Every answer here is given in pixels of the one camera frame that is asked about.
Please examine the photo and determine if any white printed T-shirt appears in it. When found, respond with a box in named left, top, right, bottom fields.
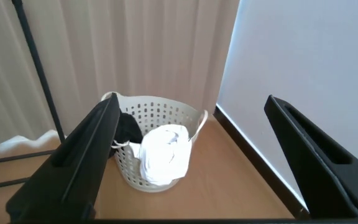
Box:
left=129, top=124, right=193, bottom=187

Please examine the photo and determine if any black clothes rack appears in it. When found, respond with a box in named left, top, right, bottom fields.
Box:
left=0, top=0, right=67, bottom=192

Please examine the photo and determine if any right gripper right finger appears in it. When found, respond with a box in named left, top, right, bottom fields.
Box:
left=264, top=95, right=358, bottom=219

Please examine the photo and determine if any beige curtain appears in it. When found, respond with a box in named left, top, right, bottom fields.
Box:
left=0, top=0, right=241, bottom=150

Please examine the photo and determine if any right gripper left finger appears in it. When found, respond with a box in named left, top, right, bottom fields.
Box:
left=6, top=92, right=121, bottom=221

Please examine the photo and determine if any black garment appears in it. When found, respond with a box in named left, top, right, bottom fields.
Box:
left=109, top=112, right=144, bottom=158

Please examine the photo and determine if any white laundry basket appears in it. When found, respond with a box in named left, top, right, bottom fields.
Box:
left=100, top=91, right=209, bottom=193

